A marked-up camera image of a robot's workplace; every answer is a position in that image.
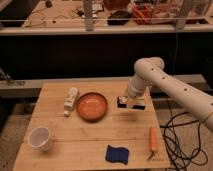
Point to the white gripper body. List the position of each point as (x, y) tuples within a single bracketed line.
[(133, 103)]

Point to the black whiteboard eraser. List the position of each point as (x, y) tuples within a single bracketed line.
[(121, 105)]

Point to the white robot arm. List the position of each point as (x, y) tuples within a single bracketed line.
[(150, 70)]

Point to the orange ceramic bowl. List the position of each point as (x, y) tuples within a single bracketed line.
[(92, 106)]

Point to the white ceramic cup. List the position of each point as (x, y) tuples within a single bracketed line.
[(40, 138)]

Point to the orange carrot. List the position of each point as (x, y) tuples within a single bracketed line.
[(152, 143)]

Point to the blue sponge cloth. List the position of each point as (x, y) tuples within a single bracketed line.
[(117, 154)]

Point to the white tube bottle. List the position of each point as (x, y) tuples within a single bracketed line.
[(70, 101)]

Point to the wooden table board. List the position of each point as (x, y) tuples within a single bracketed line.
[(81, 146)]

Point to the black bag on bench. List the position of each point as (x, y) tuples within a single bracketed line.
[(119, 17)]

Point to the orange crate on bench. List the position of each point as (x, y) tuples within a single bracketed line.
[(142, 15)]

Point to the grey metal post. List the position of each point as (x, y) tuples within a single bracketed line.
[(87, 6)]

